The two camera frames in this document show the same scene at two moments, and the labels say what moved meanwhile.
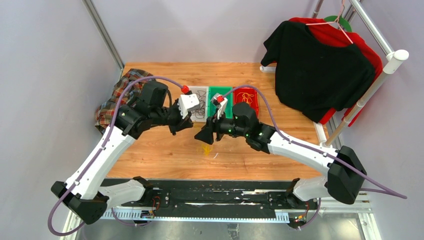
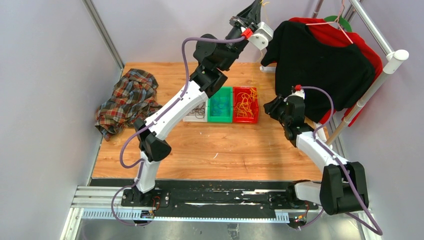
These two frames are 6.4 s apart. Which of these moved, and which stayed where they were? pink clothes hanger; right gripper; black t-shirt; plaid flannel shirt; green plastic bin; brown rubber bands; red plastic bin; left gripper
Moved: left gripper; right gripper
Stayed: plaid flannel shirt; pink clothes hanger; green plastic bin; brown rubber bands; red plastic bin; black t-shirt
